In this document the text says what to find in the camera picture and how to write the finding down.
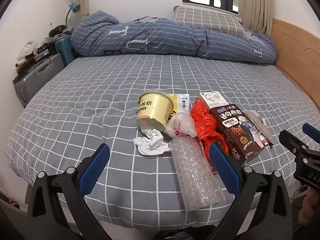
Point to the clear bubble wrap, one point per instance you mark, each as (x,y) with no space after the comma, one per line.
(195,177)

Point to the blue striped quilt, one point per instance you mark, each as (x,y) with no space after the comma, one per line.
(150,37)

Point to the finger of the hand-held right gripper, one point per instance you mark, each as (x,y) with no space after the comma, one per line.
(311,130)
(290,140)

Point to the wide beige curtain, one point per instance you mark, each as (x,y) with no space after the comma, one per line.
(257,5)

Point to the white round gadget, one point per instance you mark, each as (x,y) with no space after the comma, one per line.
(27,48)

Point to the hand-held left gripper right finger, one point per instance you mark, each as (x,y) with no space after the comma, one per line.
(225,167)

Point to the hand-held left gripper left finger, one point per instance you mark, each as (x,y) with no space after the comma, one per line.
(95,170)

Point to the person's right hand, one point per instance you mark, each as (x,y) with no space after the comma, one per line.
(311,205)

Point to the teal suitcase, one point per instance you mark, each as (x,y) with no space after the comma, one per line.
(63,50)

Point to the grey suitcase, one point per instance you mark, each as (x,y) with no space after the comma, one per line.
(37,77)

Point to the white tissue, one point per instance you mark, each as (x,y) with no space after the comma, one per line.
(152,145)

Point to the pile of dark boxes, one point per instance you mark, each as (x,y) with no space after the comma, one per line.
(43,50)

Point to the wooden headboard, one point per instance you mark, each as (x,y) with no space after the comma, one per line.
(297,55)

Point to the brown cookie box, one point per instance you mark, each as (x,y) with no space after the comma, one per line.
(237,130)

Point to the grey checked pillow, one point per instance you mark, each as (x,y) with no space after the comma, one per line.
(207,20)

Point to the yellow white snack wrapper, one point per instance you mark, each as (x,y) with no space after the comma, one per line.
(182,102)

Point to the white earphone box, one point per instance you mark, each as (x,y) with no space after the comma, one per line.
(212,100)

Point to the red plastic bag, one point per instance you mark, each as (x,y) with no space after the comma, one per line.
(202,122)

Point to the grey checked bed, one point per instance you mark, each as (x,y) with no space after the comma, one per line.
(87,100)

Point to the clear plastic bag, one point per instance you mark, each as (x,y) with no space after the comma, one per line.
(182,123)

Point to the blue desk lamp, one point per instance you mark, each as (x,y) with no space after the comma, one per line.
(74,7)

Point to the yellow yogurt cup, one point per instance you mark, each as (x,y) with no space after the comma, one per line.
(152,107)

